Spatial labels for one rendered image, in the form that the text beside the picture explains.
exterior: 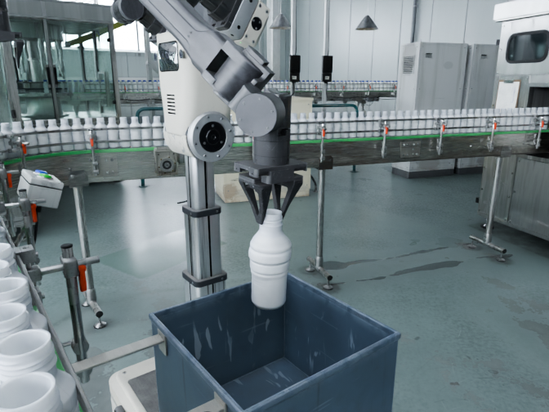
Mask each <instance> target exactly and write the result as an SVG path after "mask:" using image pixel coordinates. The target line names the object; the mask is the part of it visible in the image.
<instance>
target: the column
mask: <svg viewBox="0 0 549 412"><path fill-rule="evenodd" d="M267 7H269V9H270V14H269V19H268V21H267V60H268V61H269V64H268V65H267V66H268V67H269V68H270V69H271V70H272V71H273V72H274V73H275V75H274V76H273V77H272V79H271V80H272V83H274V80H276V83H277V80H280V29H269V27H270V26H271V25H272V23H273V22H274V21H275V19H276V17H277V16H278V15H279V14H280V0H267Z"/></svg>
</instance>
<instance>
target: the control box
mask: <svg viewBox="0 0 549 412"><path fill-rule="evenodd" d="M49 175H51V174H49ZM63 186H64V184H63V183H62V182H61V181H59V180H58V179H57V178H56V177H54V176H53V175H51V178H49V177H42V176H39V172H35V171H30V170H28V169H23V170H22V173H21V176H20V182H19V185H18V189H17V194H18V195H19V191H18V190H20V189H26V190H27V196H28V198H29V200H35V199H46V203H45V204H37V207H36V214H37V219H38V213H40V212H41V210H42V207H47V208H58V206H59V202H60V197H61V193H62V189H63ZM19 196H20V195H19ZM37 233H38V221H37V222H35V228H34V236H33V237H34V242H35V243H36V239H37ZM24 236H25V226H23V228H22V230H21V231H20V233H19V235H18V236H17V238H16V240H15V242H14V245H15V246H16V247H19V245H20V242H21V241H22V239H23V238H24Z"/></svg>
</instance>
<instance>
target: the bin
mask: <svg viewBox="0 0 549 412"><path fill-rule="evenodd" d="M149 318H150V320H151V324H152V333H153V336H151V337H148V338H145V339H142V340H140V341H137V342H134V343H130V344H128V345H126V346H123V347H119V348H116V349H114V350H111V351H108V352H105V353H102V354H100V355H97V356H93V357H90V358H88V359H86V360H81V361H79V362H76V363H73V364H71V365H72V366H73V368H74V372H75V373H76V374H79V373H82V372H84V371H87V370H89V369H93V368H96V367H97V366H100V365H104V364H106V363H109V362H111V361H115V360H117V359H120V358H123V357H125V356H129V355H131V354H134V353H136V352H140V351H143V350H145V349H147V348H150V347H154V361H155V371H156V380H157V390H158V408H159V412H204V411H210V412H392V405H393V395H394V385H395V367H396V358H397V349H398V340H399V339H400V337H401V332H399V331H397V330H395V329H392V328H391V327H390V326H388V325H385V324H383V323H382V322H380V321H379V320H376V319H374V318H372V317H371V316H369V315H367V314H365V313H363V312H362V311H359V310H358V309H356V308H354V307H352V306H350V305H348V304H347V303H345V302H343V301H341V300H339V299H337V298H335V297H333V296H332V295H330V294H328V293H326V292H324V291H323V290H321V289H318V288H316V287H315V286H314V285H312V284H309V283H307V282H305V281H304V280H302V279H300V278H298V277H296V276H295V275H293V274H291V273H289V272H288V276H287V288H286V301H285V303H284V304H283V305H282V306H281V308H279V309H276V310H262V309H260V308H258V307H256V306H255V305H254V304H253V302H252V282H251V281H250V282H247V283H244V284H240V285H237V286H234V287H231V288H228V289H224V290H222V291H219V292H215V293H211V294H209V295H206V296H202V297H200V298H196V299H193V300H190V301H187V302H183V303H180V304H177V305H175V306H171V307H167V308H164V309H162V310H158V311H154V312H151V313H149Z"/></svg>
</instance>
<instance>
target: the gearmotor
mask: <svg viewBox="0 0 549 412"><path fill-rule="evenodd" d="M184 162H185V156H184V155H183V154H178V153H177V152H174V151H172V150H171V149H170V148H169V147H168V146H167V147H156V148H154V164H155V172H156V173H157V176H158V178H161V177H162V176H168V175H178V163H184Z"/></svg>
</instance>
